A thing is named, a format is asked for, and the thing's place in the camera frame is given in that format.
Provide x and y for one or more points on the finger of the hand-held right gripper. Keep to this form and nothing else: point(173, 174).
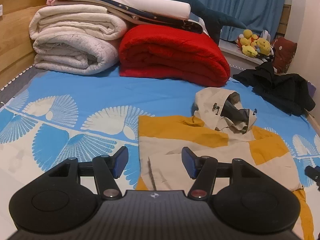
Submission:
point(313, 173)

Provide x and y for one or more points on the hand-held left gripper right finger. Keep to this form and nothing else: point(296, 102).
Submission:
point(189, 162)

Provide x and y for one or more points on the white and navy folded blanket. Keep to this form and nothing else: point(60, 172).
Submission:
point(140, 5)

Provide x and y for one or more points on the black jacket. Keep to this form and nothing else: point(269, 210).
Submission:
point(277, 87)

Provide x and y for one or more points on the wooden bed frame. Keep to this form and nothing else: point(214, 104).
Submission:
point(314, 120)

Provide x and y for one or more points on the window sill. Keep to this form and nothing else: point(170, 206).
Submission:
point(237, 52)

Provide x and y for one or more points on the striped plush toy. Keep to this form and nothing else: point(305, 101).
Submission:
point(266, 57)

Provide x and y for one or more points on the wooden headboard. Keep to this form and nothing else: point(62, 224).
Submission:
point(15, 30)

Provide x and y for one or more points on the white folded quilt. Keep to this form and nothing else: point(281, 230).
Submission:
point(72, 55)

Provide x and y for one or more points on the cream folded blanket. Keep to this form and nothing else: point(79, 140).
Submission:
point(75, 22)

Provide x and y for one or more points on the yellow duck plush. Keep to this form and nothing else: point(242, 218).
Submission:
point(247, 42)

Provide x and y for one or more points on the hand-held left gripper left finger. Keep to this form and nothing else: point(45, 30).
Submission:
point(120, 162)

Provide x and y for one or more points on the dark teal shark plush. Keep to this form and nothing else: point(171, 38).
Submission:
point(200, 12)

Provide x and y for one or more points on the red folded blanket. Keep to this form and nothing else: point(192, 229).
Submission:
point(172, 52)

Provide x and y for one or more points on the yellow bear plush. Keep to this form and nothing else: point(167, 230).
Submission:
point(263, 46)

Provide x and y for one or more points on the purple bag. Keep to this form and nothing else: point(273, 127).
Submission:
point(312, 88)

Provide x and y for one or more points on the dark red cushion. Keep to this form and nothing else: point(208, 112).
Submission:
point(285, 55)

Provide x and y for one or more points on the blue printed bed sheet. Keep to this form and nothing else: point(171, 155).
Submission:
point(75, 100)

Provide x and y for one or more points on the beige and yellow hoodie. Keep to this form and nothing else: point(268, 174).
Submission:
point(200, 150)

